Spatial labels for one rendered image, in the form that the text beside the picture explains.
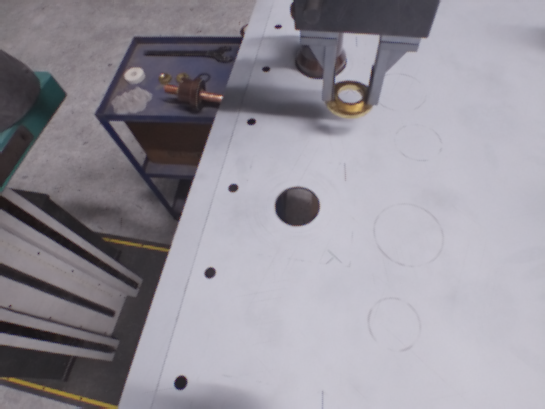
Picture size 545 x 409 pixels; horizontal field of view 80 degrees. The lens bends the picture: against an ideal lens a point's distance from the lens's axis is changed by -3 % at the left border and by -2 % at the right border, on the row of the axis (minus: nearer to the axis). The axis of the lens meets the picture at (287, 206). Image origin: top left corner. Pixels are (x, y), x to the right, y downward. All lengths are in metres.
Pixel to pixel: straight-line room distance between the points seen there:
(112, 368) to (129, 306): 0.24
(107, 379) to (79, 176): 1.40
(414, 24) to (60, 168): 2.50
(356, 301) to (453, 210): 0.17
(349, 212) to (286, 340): 0.17
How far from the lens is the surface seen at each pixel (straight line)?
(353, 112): 0.43
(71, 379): 1.68
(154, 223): 2.11
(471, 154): 0.51
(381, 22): 0.36
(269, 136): 0.48
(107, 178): 2.44
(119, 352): 1.60
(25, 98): 0.76
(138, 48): 1.64
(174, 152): 1.54
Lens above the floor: 1.73
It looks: 61 degrees down
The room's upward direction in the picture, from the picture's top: 6 degrees counter-clockwise
